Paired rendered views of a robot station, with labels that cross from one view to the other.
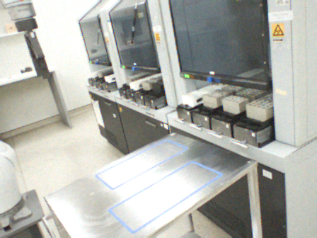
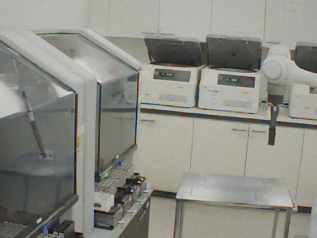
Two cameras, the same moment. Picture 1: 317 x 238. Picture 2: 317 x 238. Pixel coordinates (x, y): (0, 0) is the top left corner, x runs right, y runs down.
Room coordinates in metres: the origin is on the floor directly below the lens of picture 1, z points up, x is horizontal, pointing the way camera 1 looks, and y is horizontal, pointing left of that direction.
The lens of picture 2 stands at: (3.03, 1.29, 1.68)
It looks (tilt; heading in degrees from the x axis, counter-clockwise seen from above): 10 degrees down; 221
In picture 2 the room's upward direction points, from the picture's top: 3 degrees clockwise
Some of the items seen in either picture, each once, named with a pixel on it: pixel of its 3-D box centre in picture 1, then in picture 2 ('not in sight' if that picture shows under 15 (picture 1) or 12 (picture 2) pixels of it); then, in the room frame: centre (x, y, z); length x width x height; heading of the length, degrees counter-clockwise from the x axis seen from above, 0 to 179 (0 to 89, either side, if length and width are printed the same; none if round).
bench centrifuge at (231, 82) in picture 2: not in sight; (233, 71); (-0.94, -1.06, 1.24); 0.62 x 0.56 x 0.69; 27
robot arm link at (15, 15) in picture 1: (22, 11); (276, 87); (1.13, 0.40, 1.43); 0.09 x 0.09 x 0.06
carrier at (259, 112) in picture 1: (257, 112); (129, 171); (1.14, -0.43, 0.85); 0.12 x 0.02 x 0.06; 25
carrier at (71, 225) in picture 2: (157, 88); (67, 232); (1.91, -0.05, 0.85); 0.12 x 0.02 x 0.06; 27
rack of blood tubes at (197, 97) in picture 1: (207, 94); (81, 199); (1.60, -0.32, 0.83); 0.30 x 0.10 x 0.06; 116
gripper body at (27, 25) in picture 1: (28, 32); (275, 103); (1.13, 0.40, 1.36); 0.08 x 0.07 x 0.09; 26
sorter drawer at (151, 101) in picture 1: (187, 88); not in sight; (2.02, -0.26, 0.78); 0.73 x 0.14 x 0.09; 116
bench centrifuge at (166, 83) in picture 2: not in sight; (173, 68); (-0.68, -1.58, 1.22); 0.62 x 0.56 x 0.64; 25
